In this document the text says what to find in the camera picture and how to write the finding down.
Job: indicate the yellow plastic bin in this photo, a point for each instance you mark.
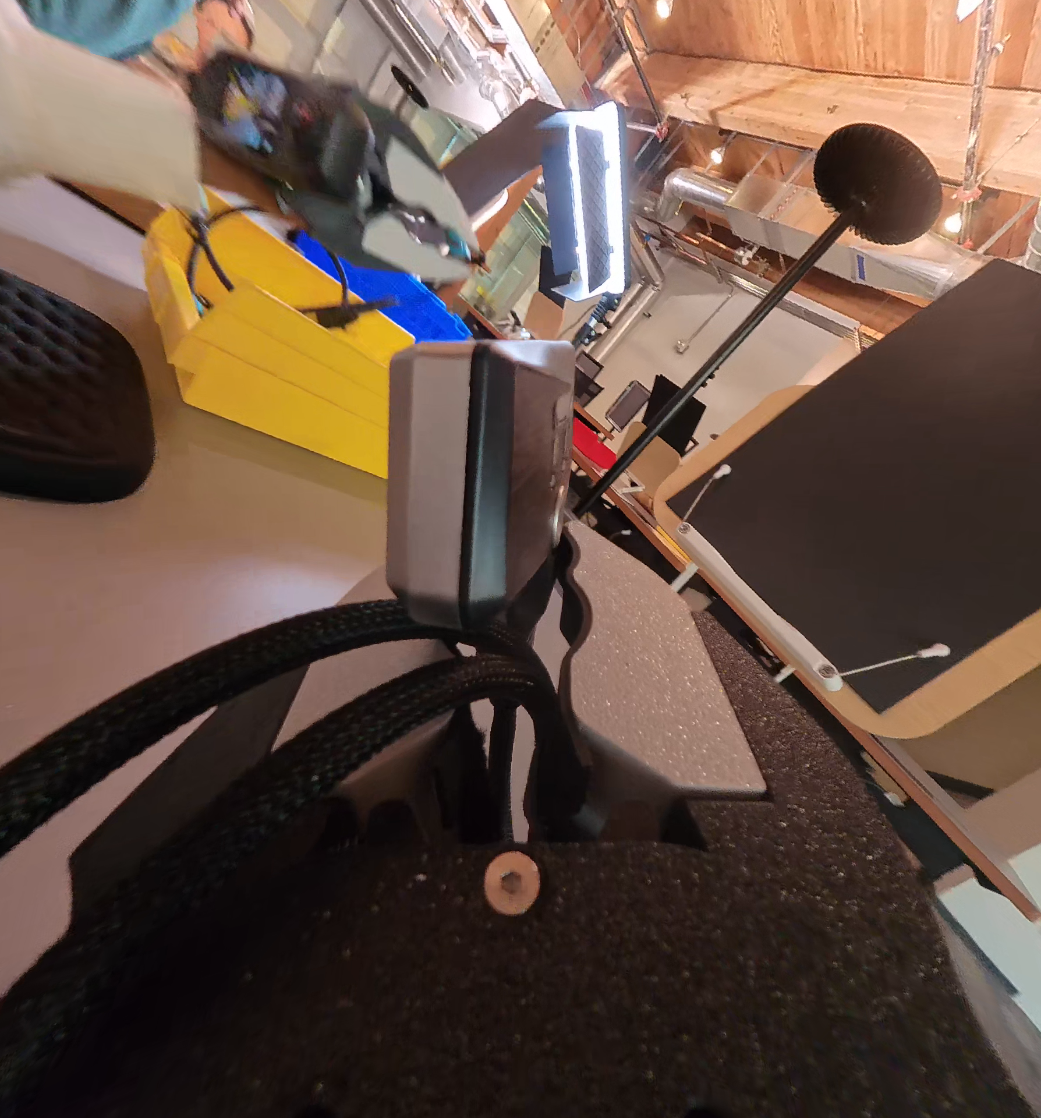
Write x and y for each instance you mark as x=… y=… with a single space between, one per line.
x=267 y=384

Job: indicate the person's left forearm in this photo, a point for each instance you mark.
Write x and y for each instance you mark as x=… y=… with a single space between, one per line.
x=66 y=96

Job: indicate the red plastic bin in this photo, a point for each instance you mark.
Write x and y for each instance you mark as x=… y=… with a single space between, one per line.
x=595 y=450

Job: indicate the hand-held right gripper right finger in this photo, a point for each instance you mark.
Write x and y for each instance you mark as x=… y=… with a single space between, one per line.
x=660 y=699

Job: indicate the black monitor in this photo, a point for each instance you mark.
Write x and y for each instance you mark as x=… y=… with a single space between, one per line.
x=630 y=403

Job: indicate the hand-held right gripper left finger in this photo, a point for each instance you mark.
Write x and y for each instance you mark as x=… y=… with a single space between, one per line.
x=363 y=657

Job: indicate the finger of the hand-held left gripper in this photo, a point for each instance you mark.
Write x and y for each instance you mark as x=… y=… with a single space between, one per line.
x=424 y=192
x=407 y=249

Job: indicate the black tilted panel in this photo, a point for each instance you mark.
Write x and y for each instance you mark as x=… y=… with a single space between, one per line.
x=682 y=415

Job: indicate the blue plastic bin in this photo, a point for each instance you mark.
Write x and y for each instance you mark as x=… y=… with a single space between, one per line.
x=398 y=293

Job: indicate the black floor lamp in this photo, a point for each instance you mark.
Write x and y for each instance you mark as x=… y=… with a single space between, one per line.
x=409 y=87

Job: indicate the black pole with round top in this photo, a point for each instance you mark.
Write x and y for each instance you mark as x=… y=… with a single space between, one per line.
x=878 y=183

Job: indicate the black mesh pad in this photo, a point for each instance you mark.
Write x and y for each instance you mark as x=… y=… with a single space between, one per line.
x=40 y=384

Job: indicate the silver air duct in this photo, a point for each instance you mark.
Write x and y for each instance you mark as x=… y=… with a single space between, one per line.
x=704 y=192

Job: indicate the light panel on stand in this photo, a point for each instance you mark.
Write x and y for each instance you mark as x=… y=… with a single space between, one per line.
x=586 y=201

